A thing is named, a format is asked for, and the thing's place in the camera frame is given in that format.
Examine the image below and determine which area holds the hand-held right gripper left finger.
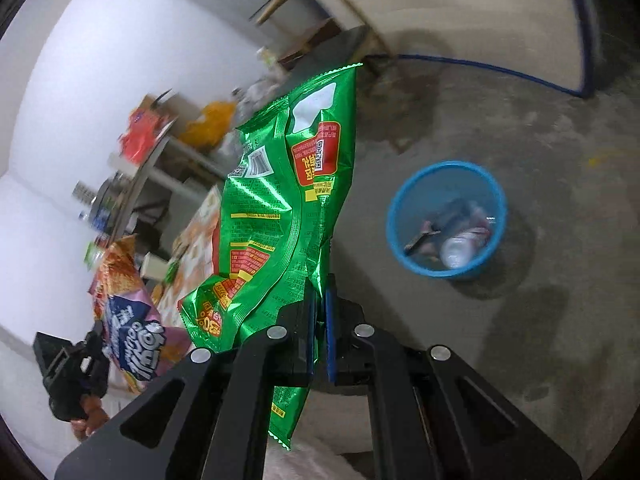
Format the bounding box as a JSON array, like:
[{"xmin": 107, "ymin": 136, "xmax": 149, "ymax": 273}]
[{"xmin": 54, "ymin": 287, "xmax": 317, "ymax": 480}]

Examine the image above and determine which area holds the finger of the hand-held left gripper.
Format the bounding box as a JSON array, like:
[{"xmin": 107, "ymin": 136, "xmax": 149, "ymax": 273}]
[
  {"xmin": 80, "ymin": 320, "xmax": 112, "ymax": 361},
  {"xmin": 77, "ymin": 360, "xmax": 112, "ymax": 397}
]

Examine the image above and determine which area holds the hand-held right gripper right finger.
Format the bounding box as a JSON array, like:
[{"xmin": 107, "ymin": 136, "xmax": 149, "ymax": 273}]
[{"xmin": 325, "ymin": 287, "xmax": 583, "ymax": 480}]

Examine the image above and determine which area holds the orange purple snack bag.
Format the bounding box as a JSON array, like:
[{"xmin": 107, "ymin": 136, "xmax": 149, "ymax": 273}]
[{"xmin": 90, "ymin": 235, "xmax": 193, "ymax": 395}]

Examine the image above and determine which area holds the green snack bag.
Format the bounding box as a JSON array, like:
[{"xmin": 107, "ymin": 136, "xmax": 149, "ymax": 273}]
[{"xmin": 177, "ymin": 62, "xmax": 363, "ymax": 451}]

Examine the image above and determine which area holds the blue plastic basket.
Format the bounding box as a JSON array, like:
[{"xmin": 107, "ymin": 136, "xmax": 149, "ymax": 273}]
[{"xmin": 386, "ymin": 161, "xmax": 508, "ymax": 281}]

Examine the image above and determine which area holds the person's left hand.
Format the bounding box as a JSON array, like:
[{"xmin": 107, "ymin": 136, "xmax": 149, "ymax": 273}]
[{"xmin": 70, "ymin": 394, "xmax": 111, "ymax": 442}]

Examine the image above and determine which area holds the white paper cup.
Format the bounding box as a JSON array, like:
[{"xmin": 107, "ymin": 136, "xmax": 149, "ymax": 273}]
[{"xmin": 140, "ymin": 252, "xmax": 171, "ymax": 281}]

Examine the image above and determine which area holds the metal pot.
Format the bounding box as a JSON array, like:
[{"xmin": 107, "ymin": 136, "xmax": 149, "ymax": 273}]
[{"xmin": 95, "ymin": 175, "xmax": 127, "ymax": 211}]

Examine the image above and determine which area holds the red plastic bag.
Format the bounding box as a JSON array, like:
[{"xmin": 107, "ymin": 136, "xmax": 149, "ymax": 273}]
[{"xmin": 120, "ymin": 110, "xmax": 171, "ymax": 163}]

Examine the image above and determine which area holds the yellow plastic bag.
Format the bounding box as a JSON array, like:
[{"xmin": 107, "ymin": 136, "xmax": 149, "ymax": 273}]
[{"xmin": 180, "ymin": 101, "xmax": 238, "ymax": 148}]

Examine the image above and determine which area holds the dark wooden stool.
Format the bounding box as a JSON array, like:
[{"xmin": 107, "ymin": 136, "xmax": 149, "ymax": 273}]
[{"xmin": 277, "ymin": 17, "xmax": 341, "ymax": 68}]

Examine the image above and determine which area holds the wooden chair black seat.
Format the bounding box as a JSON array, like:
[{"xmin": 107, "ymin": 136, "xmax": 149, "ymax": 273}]
[{"xmin": 250, "ymin": 0, "xmax": 396, "ymax": 78}]

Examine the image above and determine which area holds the white mattress blue edge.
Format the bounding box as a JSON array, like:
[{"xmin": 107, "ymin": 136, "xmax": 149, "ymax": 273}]
[{"xmin": 280, "ymin": 0, "xmax": 598, "ymax": 98}]

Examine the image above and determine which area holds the white frame desk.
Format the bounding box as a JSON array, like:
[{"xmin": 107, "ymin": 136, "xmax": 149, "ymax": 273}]
[{"xmin": 107, "ymin": 135, "xmax": 226, "ymax": 241}]

